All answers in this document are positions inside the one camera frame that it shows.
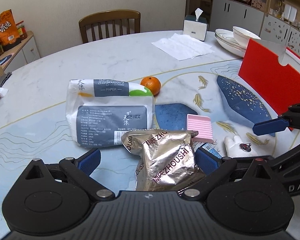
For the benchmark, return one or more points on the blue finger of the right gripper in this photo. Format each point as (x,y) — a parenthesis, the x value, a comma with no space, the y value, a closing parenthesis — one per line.
(270,126)

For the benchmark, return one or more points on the red white cardboard box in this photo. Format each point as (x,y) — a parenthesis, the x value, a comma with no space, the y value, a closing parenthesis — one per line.
(276,82)

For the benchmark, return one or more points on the white paper napkin sheet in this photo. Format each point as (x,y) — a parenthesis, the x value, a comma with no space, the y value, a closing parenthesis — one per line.
(183,47)

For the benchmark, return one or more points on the white side cabinet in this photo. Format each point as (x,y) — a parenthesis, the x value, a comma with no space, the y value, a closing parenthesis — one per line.
(24,53)

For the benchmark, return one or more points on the white gold-rimmed bowl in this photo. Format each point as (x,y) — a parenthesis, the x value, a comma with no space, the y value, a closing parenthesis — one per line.
(242,36)

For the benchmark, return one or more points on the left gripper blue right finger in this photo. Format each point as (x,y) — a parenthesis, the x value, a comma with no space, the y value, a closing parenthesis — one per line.
(207,159)

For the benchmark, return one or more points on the red lidded jar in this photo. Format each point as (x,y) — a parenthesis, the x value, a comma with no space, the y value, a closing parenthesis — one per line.
(21,29)

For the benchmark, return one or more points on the white tissue paper pack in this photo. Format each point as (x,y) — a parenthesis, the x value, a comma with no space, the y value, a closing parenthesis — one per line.
(100,111)

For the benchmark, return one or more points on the orange tangerine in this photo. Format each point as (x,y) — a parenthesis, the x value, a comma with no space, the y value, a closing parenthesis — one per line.
(152,83)

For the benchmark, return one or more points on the white gold-rimmed plate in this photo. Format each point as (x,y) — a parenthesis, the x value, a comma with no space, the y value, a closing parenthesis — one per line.
(226,39)

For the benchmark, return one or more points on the white wall cabinet unit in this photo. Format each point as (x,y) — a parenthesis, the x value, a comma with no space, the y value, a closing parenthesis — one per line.
(272,20)

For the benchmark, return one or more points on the green white tissue box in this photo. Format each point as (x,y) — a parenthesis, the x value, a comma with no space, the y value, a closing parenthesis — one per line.
(195,25)

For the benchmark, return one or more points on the brown wooden chair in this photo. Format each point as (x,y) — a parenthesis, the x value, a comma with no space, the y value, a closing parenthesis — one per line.
(109,23)

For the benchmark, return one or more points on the pink ribbed square tray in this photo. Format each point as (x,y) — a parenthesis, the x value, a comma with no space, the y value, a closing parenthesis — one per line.
(201,124)

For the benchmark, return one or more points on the orange snack bag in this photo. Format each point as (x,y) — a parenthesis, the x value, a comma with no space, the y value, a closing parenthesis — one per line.
(8,30)

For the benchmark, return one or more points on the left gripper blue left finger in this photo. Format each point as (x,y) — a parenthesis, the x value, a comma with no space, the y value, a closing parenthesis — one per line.
(88,162)

